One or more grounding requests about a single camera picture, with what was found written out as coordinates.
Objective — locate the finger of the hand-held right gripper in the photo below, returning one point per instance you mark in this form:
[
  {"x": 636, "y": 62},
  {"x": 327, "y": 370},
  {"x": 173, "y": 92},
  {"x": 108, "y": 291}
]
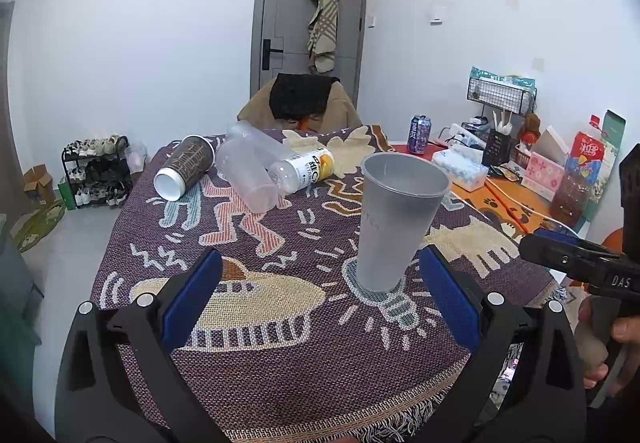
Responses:
[{"x": 555, "y": 253}]

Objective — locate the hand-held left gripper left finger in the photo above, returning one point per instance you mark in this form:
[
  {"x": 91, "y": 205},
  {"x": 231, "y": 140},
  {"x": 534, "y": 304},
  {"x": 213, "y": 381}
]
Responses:
[{"x": 192, "y": 299}]

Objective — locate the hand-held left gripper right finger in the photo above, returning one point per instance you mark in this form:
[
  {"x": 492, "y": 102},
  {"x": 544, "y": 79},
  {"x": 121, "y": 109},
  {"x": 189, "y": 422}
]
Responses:
[{"x": 450, "y": 294}]

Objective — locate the grey plastic cup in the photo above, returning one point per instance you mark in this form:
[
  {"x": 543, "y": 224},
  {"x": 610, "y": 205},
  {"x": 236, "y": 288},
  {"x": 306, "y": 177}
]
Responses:
[{"x": 395, "y": 223}]

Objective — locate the clear plastic cup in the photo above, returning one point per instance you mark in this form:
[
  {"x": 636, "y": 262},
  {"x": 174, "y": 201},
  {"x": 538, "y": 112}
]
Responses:
[
  {"x": 245, "y": 179},
  {"x": 252, "y": 133}
]

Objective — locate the brown paper cup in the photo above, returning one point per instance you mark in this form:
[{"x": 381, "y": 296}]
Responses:
[{"x": 187, "y": 164}]

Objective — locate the person's right hand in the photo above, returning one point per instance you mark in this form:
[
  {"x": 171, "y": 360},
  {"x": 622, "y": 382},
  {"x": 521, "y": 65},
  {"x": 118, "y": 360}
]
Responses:
[{"x": 627, "y": 330}]

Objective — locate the orange paw print mat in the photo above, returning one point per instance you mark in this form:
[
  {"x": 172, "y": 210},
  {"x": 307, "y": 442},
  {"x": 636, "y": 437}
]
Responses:
[{"x": 500, "y": 205}]

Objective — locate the pink box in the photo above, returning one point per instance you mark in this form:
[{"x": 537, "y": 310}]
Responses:
[{"x": 545, "y": 175}]

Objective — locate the red label drink bottle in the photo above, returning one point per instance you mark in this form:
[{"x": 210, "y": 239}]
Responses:
[{"x": 582, "y": 163}]

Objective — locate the purple printed blanket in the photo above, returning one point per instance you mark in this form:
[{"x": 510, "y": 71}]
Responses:
[{"x": 280, "y": 363}]

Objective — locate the white paper box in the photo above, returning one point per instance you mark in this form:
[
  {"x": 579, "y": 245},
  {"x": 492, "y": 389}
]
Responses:
[{"x": 552, "y": 143}]

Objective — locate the black pen holder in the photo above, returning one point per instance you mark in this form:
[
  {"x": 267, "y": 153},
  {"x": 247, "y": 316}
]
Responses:
[{"x": 497, "y": 148}]

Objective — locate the green box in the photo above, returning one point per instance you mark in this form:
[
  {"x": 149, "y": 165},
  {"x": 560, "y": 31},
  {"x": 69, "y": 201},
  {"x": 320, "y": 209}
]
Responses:
[{"x": 612, "y": 148}]

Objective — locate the blue white tissue box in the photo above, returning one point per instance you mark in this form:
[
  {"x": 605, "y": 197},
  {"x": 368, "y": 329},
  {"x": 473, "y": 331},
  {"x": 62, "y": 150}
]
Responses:
[{"x": 460, "y": 169}]

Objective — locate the brown plush toy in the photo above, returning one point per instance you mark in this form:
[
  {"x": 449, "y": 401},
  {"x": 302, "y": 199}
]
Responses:
[{"x": 531, "y": 127}]

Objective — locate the white power strip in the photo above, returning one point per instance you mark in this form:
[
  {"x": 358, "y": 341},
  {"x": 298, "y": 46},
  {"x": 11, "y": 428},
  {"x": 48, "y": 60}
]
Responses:
[{"x": 457, "y": 133}]

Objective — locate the black shoe rack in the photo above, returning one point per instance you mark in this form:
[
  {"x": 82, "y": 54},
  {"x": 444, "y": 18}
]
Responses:
[{"x": 95, "y": 173}]

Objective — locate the purple drink can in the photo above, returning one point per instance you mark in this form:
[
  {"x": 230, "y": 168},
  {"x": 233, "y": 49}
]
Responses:
[{"x": 420, "y": 135}]

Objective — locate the green round mat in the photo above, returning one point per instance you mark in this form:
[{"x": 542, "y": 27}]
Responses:
[{"x": 37, "y": 225}]

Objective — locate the plastic bottle white label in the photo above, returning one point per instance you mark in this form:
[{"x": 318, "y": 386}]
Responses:
[{"x": 306, "y": 168}]

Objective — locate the teal packet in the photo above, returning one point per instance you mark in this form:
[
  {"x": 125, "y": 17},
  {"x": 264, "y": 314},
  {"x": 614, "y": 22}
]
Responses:
[{"x": 500, "y": 75}]

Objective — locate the cardboard box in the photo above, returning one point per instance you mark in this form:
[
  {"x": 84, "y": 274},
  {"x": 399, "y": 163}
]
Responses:
[{"x": 37, "y": 183}]

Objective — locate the beige chair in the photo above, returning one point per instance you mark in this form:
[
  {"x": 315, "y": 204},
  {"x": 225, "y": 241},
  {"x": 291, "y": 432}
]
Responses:
[{"x": 255, "y": 113}]

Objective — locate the black cloth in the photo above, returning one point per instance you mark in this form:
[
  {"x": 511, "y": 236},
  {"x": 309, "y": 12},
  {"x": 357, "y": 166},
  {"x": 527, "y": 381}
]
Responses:
[{"x": 300, "y": 95}]

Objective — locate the plaid scarf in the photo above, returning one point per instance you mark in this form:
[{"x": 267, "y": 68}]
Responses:
[{"x": 324, "y": 23}]

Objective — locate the white wall box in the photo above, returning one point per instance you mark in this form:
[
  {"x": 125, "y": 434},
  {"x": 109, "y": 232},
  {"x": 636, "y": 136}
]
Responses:
[{"x": 440, "y": 10}]

